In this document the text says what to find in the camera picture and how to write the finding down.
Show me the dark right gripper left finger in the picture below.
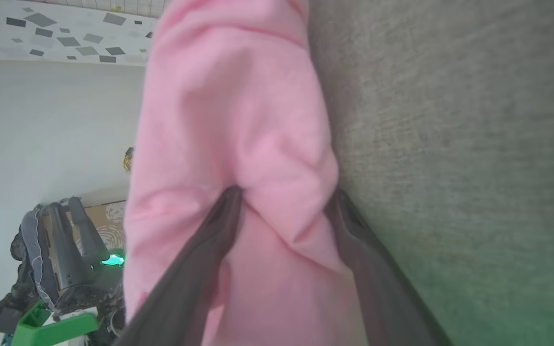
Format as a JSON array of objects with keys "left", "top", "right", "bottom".
[{"left": 113, "top": 186, "right": 244, "bottom": 346}]

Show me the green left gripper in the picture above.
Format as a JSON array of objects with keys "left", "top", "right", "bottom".
[{"left": 12, "top": 197, "right": 126, "bottom": 346}]

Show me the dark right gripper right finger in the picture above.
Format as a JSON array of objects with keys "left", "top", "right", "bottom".
[{"left": 324, "top": 188, "right": 453, "bottom": 346}]

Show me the pink cloth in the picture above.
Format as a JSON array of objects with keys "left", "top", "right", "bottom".
[{"left": 122, "top": 0, "right": 370, "bottom": 346}]

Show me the brown swirl pattern board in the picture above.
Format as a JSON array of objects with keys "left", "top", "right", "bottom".
[{"left": 41, "top": 200, "right": 128, "bottom": 258}]

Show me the grey fabric sofa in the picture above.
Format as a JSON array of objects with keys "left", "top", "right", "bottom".
[{"left": 306, "top": 0, "right": 554, "bottom": 346}]

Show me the grey terrazzo pattern panel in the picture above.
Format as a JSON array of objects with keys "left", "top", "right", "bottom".
[{"left": 0, "top": 0, "right": 163, "bottom": 66}]

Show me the lemon print screen panel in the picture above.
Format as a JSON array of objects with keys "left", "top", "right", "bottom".
[{"left": 41, "top": 0, "right": 169, "bottom": 18}]

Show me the grey braided cable sleeve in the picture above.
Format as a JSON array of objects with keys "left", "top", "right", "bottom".
[{"left": 20, "top": 206, "right": 57, "bottom": 310}]

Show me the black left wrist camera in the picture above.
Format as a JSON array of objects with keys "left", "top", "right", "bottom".
[{"left": 0, "top": 231, "right": 35, "bottom": 334}]

